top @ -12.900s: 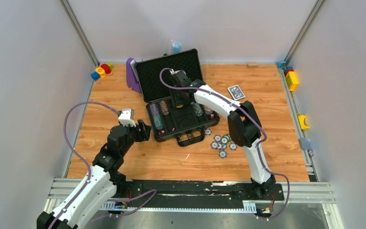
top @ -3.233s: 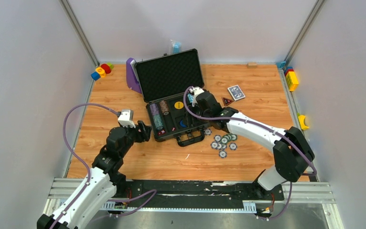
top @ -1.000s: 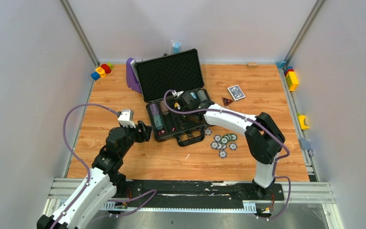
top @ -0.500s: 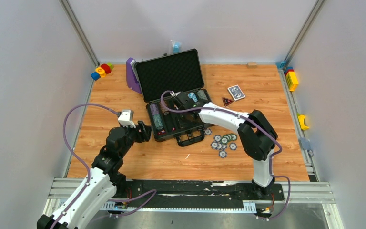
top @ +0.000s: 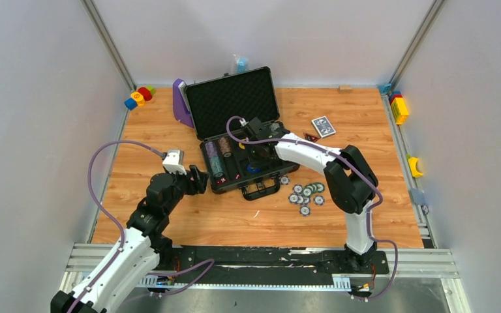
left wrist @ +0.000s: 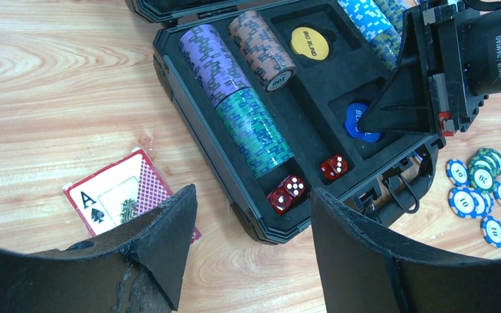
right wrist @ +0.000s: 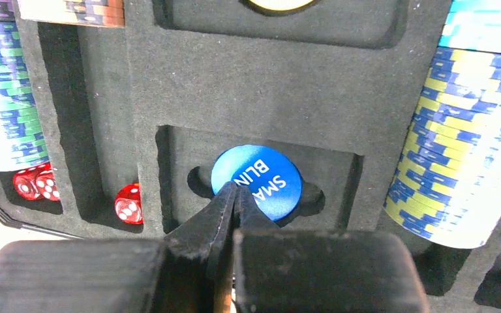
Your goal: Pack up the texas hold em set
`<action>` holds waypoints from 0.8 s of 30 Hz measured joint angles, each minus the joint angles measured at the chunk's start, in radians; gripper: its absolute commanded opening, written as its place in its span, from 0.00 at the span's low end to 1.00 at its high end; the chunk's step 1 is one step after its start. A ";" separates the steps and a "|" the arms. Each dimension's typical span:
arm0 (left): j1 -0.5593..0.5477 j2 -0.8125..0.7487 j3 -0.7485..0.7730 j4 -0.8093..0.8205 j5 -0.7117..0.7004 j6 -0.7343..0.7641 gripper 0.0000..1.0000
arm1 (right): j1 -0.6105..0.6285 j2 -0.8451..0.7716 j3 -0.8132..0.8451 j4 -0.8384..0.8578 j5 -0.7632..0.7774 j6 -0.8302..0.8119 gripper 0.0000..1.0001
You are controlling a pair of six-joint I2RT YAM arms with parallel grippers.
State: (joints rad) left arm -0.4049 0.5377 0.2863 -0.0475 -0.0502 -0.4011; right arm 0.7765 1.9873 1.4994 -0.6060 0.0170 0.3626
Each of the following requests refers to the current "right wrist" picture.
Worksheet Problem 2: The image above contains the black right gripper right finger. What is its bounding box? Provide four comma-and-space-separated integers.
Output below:
233, 187, 429, 312

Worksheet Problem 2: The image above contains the red single die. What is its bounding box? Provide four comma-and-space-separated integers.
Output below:
114, 183, 144, 225

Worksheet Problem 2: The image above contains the teal poker chip stack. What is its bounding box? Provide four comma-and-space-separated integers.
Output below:
0, 21, 49, 171

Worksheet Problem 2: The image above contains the light blue poker chip stack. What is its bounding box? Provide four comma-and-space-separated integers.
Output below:
438, 1, 501, 53

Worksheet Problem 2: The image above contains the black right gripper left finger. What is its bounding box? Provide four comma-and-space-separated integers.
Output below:
0, 183, 237, 312

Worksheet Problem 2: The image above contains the black poker set case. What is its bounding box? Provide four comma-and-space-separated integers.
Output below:
0, 1, 501, 312

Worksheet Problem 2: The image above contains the red die pair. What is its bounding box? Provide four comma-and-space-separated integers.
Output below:
12, 162, 60, 201

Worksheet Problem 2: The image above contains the blue small blind button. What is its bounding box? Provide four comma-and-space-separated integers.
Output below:
211, 145, 303, 221

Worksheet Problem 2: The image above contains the blue yellow poker chip stack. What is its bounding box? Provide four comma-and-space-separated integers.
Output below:
384, 47, 501, 249

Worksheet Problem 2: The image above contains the yellow big blind button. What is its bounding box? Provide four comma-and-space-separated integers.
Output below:
245, 0, 316, 13

